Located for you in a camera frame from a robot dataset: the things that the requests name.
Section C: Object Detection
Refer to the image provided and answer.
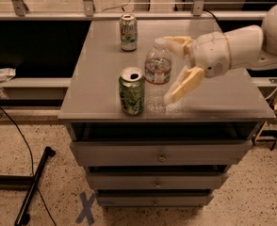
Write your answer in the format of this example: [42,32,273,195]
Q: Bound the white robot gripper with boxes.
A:
[164,32,231,105]

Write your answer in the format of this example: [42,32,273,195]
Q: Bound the clear plastic water bottle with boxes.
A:
[144,38,171,114]

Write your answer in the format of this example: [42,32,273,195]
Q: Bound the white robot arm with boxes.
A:
[164,6,277,105]

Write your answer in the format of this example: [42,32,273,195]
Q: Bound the green crumpled soda can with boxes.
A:
[119,67,145,116]

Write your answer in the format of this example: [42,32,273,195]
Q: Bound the white green 7up can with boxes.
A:
[120,14,138,51]

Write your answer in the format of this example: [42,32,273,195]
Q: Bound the grey drawer cabinet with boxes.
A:
[58,20,274,207]

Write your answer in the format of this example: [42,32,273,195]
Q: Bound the grey metal railing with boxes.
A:
[0,0,277,20]

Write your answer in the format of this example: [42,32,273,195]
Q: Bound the crumpled silver bag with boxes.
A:
[0,68,16,83]

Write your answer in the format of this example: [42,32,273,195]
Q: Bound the black metal floor stand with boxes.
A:
[0,147,56,226]

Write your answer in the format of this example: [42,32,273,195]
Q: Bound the black floor cable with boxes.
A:
[0,99,57,226]

